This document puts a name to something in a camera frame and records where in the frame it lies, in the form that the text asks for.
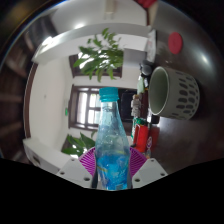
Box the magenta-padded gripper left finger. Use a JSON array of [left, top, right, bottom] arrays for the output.
[[55, 146, 100, 190]]

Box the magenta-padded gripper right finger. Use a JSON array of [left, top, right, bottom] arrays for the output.
[[128, 146, 169, 190]]

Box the clear blue-capped drink bottle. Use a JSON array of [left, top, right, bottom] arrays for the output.
[[94, 86, 132, 191]]

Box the leafy plant in white pot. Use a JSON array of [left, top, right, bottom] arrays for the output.
[[61, 130, 98, 157], [72, 27, 148, 83]]

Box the black flat device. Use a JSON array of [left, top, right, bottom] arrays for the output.
[[150, 114, 161, 125]]

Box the brown wooden glazed double door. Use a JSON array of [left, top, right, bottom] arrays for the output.
[[68, 84, 102, 131]]

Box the black chair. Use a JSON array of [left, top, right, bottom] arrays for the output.
[[118, 88, 138, 121]]

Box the grey-white patterned cup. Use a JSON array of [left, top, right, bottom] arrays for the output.
[[148, 65, 201, 121]]

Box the green folded cloth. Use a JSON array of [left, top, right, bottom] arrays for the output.
[[136, 77, 146, 94]]

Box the dark grey round gadget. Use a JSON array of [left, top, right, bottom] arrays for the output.
[[139, 63, 153, 78]]

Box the brown-framed window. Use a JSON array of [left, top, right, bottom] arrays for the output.
[[68, 54, 123, 78]]

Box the white printed booklet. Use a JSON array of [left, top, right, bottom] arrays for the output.
[[146, 29, 158, 64]]

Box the flat round red coaster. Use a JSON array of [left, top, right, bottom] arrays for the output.
[[167, 31, 184, 55]]

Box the red-carpeted staircase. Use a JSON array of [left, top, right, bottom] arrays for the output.
[[134, 0, 158, 9]]

